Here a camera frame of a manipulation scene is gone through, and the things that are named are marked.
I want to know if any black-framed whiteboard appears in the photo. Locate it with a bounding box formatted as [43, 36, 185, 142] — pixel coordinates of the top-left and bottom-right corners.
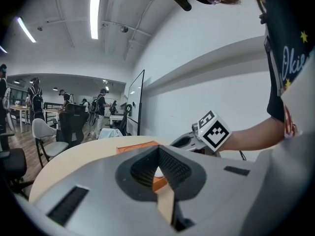
[126, 69, 146, 136]

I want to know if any orange box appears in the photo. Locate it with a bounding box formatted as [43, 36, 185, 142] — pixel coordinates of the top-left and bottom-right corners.
[116, 141, 168, 192]

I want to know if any black office chair with armrests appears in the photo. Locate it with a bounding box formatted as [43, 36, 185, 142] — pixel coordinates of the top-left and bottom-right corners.
[0, 131, 34, 199]

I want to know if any black high-back chair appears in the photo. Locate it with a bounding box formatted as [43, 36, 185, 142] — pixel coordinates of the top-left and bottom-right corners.
[105, 104, 134, 136]

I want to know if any white cloth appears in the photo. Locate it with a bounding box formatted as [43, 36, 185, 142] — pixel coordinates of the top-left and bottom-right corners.
[97, 127, 124, 140]

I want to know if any person's dark printed t-shirt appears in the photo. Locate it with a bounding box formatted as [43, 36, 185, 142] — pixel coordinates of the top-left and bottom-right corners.
[255, 0, 315, 139]

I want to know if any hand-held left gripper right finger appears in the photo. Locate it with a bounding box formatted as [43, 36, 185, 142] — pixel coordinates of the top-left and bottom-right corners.
[158, 147, 192, 190]

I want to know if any black mesh-back office chair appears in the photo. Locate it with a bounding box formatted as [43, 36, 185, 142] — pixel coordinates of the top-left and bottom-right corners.
[58, 103, 90, 148]

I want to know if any wooden desk with white legs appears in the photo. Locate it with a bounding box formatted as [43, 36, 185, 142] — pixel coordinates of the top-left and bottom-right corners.
[9, 105, 31, 133]

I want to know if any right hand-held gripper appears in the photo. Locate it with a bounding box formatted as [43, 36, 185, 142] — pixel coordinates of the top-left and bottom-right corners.
[169, 110, 232, 157]

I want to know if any white shell chair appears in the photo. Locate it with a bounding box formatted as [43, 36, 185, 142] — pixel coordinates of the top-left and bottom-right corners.
[31, 118, 69, 169]

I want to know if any person's right forearm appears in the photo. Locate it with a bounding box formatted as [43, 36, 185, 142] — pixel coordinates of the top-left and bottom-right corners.
[218, 116, 286, 152]

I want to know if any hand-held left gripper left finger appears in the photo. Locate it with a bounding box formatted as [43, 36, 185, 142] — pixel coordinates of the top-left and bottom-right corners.
[129, 147, 159, 189]

